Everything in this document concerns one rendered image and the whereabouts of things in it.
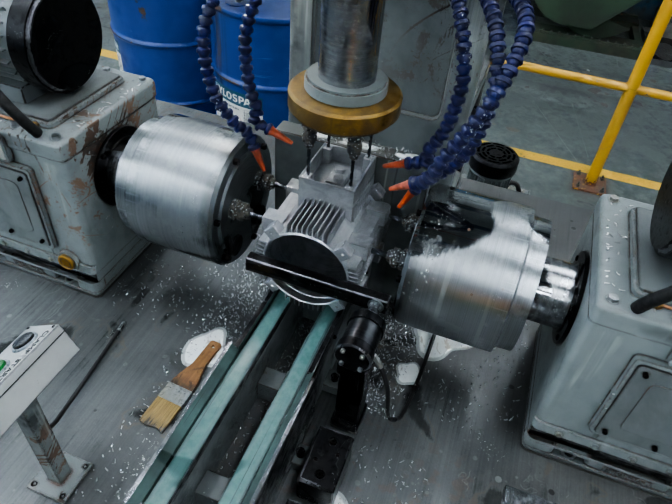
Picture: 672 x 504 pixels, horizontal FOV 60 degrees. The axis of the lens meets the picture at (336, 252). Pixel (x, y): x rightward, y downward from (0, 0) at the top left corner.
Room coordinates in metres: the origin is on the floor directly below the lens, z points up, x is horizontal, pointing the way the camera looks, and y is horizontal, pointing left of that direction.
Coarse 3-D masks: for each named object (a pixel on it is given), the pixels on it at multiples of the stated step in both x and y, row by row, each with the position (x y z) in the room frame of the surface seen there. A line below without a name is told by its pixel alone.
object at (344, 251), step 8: (376, 184) 0.87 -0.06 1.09; (376, 192) 0.86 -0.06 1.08; (384, 192) 0.87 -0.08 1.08; (376, 200) 0.86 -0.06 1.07; (272, 224) 0.73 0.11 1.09; (280, 224) 0.74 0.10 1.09; (264, 232) 0.73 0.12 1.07; (272, 232) 0.73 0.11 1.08; (280, 232) 0.72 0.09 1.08; (344, 240) 0.71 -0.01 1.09; (336, 248) 0.69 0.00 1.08; (344, 248) 0.69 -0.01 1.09; (352, 248) 0.70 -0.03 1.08; (344, 256) 0.69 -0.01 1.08; (272, 288) 0.72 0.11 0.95; (336, 304) 0.69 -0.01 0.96; (344, 304) 0.69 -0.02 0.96
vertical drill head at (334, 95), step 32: (352, 0) 0.79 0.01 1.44; (384, 0) 0.82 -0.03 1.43; (320, 32) 0.83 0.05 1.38; (352, 32) 0.79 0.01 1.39; (320, 64) 0.82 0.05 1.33; (352, 64) 0.80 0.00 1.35; (288, 96) 0.81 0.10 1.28; (320, 96) 0.79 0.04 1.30; (352, 96) 0.78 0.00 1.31; (384, 96) 0.81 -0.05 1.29; (320, 128) 0.76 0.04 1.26; (352, 128) 0.75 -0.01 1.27; (384, 128) 0.78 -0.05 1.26; (352, 160) 0.78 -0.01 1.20
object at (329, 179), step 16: (320, 160) 0.88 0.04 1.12; (336, 160) 0.90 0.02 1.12; (368, 160) 0.87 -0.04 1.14; (304, 176) 0.80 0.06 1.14; (320, 176) 0.85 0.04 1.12; (336, 176) 0.82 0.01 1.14; (368, 176) 0.84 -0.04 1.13; (304, 192) 0.79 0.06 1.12; (320, 192) 0.78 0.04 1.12; (336, 192) 0.78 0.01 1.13; (352, 192) 0.77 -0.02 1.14; (368, 192) 0.85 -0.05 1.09; (336, 208) 0.78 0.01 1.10; (352, 208) 0.77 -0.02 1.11
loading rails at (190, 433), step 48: (240, 336) 0.62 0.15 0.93; (288, 336) 0.72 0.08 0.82; (336, 336) 0.65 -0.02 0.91; (240, 384) 0.54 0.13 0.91; (288, 384) 0.54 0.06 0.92; (336, 384) 0.62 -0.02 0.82; (192, 432) 0.44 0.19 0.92; (288, 432) 0.45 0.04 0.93; (144, 480) 0.36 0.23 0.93; (192, 480) 0.39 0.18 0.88; (240, 480) 0.38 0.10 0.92
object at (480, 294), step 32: (448, 192) 0.77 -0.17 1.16; (416, 224) 0.72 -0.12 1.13; (448, 224) 0.69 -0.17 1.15; (480, 224) 0.69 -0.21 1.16; (512, 224) 0.70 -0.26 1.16; (544, 224) 0.72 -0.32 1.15; (384, 256) 0.71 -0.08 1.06; (416, 256) 0.66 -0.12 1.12; (448, 256) 0.65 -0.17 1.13; (480, 256) 0.65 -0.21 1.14; (512, 256) 0.65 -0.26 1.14; (544, 256) 0.65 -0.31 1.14; (416, 288) 0.63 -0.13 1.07; (448, 288) 0.62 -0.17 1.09; (480, 288) 0.62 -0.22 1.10; (512, 288) 0.61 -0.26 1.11; (544, 288) 0.65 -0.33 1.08; (416, 320) 0.63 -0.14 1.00; (448, 320) 0.61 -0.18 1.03; (480, 320) 0.60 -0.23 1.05; (512, 320) 0.60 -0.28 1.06; (544, 320) 0.64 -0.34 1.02
